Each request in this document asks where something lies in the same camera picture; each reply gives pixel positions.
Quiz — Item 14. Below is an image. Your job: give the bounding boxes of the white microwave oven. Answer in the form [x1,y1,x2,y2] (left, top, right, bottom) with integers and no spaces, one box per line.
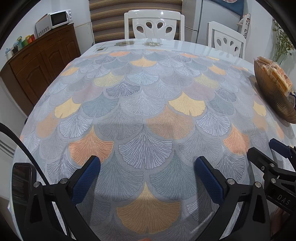
[35,9,73,39]

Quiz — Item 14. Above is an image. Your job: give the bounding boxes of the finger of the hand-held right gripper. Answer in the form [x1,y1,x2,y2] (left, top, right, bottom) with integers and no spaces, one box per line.
[247,147,296,193]
[269,138,296,160]

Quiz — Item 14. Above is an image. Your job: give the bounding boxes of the black cable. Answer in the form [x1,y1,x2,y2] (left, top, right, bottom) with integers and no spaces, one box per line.
[0,122,47,186]

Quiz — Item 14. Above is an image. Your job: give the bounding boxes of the brown wooden cabinet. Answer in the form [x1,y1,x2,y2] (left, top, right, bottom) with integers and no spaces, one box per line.
[0,23,81,116]

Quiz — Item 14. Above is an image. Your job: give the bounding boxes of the white fridge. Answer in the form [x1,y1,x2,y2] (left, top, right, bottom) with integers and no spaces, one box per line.
[183,0,245,43]

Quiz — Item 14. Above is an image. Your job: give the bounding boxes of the striped brown curtain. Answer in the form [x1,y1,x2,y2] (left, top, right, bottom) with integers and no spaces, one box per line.
[89,0,183,43]

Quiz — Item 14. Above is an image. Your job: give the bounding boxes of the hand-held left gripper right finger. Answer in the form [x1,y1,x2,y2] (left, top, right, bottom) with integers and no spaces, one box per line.
[194,156,271,241]

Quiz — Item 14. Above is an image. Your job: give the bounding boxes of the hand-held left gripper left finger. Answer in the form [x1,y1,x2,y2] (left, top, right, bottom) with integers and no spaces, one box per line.
[23,155,101,241]

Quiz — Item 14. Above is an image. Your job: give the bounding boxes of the blue fridge cover cloth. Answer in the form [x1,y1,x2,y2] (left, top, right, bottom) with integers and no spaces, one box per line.
[211,0,245,16]

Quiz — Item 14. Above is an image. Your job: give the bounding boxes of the white plastic chair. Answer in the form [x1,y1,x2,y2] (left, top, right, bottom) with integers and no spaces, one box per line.
[124,10,185,40]
[207,21,247,58]

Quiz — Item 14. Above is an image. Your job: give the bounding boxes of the dried flower bunch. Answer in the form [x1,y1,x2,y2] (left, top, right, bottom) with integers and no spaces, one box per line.
[272,20,294,65]

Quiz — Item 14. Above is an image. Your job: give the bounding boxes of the red striped cracker pack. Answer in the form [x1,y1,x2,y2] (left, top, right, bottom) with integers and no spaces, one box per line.
[266,61,294,94]

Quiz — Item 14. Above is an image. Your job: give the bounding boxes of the black smartphone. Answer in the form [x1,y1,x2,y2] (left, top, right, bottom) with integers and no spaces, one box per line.
[11,163,37,205]

